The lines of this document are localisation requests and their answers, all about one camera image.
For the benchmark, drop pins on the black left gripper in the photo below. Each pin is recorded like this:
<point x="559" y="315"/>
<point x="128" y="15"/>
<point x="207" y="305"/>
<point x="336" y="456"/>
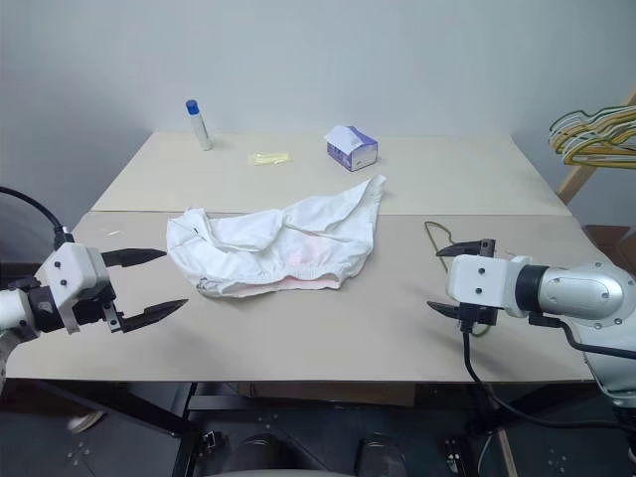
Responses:
<point x="94" y="305"/>

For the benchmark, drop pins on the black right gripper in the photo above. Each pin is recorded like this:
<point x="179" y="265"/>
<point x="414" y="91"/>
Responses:
<point x="477" y="314"/>

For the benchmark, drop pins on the green rod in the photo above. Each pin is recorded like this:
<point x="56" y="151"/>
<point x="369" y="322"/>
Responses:
<point x="431" y="236"/>

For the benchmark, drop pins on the white garment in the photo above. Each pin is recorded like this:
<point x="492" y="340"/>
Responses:
<point x="278" y="238"/>

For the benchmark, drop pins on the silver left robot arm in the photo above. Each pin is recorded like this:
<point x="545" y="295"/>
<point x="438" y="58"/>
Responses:
<point x="15" y="308"/>

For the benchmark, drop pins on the white shoe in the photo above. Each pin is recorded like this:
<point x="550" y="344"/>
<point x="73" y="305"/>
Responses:
<point x="84" y="421"/>

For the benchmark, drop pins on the reddish brown object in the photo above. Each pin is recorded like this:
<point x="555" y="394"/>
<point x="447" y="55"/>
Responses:
<point x="613" y="246"/>

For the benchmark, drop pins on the purple tissue box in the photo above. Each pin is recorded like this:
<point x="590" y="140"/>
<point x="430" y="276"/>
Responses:
<point x="355" y="149"/>

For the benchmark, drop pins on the white bottle with blue cap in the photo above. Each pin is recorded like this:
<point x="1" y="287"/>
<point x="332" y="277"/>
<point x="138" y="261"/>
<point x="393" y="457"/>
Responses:
<point x="201" y="129"/>

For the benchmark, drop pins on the small yellow packet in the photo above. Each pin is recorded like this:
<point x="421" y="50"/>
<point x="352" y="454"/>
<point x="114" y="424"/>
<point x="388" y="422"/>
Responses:
<point x="268" y="159"/>

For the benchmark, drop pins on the dark rounded shape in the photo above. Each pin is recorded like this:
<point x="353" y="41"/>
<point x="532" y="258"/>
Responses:
<point x="266" y="454"/>
<point x="380" y="454"/>

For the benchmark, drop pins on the clothes hangers on rack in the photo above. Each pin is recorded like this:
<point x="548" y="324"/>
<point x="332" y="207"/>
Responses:
<point x="571" y="119"/>

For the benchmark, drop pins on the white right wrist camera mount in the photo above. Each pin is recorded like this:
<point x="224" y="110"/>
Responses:
<point x="487" y="283"/>

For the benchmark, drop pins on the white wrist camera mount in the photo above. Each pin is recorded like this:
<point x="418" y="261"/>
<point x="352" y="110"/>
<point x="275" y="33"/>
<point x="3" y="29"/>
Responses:
<point x="487" y="283"/>
<point x="69" y="266"/>

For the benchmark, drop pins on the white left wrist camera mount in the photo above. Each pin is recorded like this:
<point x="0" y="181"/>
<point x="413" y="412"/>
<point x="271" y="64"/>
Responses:
<point x="69" y="266"/>

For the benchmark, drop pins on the black table frame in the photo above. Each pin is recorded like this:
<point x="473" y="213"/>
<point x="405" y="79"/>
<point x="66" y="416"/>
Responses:
<point x="149" y="412"/>

